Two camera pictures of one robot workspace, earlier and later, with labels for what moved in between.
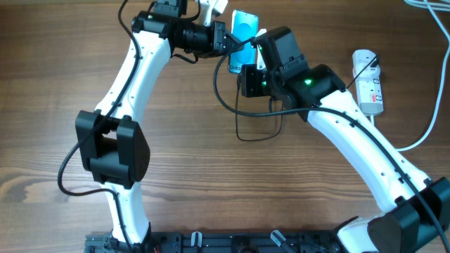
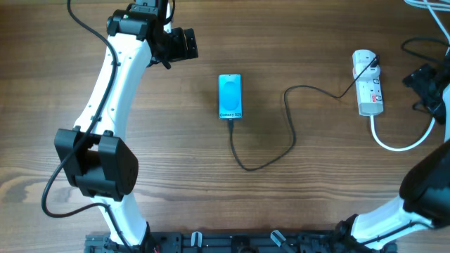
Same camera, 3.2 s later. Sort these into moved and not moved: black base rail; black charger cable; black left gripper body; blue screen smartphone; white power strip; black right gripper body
Moved: black right gripper body; black left gripper body; black charger cable; blue screen smartphone
Not moved: white power strip; black base rail
